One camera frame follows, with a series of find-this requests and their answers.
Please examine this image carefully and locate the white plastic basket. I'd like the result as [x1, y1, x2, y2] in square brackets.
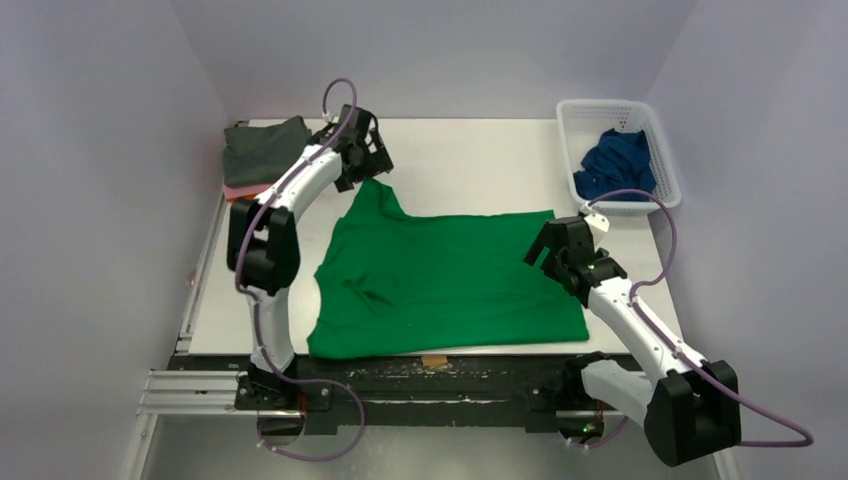
[556, 99, 682, 216]

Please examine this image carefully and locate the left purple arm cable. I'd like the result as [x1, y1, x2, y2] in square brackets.
[234, 78, 359, 386]

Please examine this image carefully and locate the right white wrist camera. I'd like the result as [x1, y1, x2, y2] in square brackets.
[580, 205, 610, 240]

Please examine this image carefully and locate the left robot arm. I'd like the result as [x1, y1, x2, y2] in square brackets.
[227, 104, 393, 409]

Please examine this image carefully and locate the dark grey folded t-shirt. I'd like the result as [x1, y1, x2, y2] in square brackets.
[222, 116, 312, 189]

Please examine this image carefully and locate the brown tape piece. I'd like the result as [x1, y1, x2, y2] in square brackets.
[421, 355, 449, 370]

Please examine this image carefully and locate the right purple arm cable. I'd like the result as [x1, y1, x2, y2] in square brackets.
[586, 188, 815, 448]

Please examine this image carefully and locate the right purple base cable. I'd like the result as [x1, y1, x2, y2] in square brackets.
[564, 417, 627, 451]

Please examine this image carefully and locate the pink folded t-shirt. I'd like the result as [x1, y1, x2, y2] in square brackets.
[222, 184, 270, 202]

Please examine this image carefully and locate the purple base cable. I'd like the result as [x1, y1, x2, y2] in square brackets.
[256, 380, 367, 463]
[564, 417, 627, 451]

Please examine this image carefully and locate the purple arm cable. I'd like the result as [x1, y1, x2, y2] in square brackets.
[234, 78, 359, 386]
[586, 188, 815, 448]

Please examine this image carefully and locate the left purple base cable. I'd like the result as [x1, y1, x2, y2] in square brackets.
[256, 380, 367, 463]

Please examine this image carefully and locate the blue crumpled t-shirt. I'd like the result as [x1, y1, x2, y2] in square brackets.
[573, 129, 656, 200]

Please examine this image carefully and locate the green t-shirt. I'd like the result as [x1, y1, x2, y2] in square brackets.
[307, 180, 590, 360]

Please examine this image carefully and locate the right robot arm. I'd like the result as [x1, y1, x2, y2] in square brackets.
[524, 213, 742, 467]

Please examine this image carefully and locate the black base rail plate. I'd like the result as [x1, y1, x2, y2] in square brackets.
[167, 354, 612, 435]

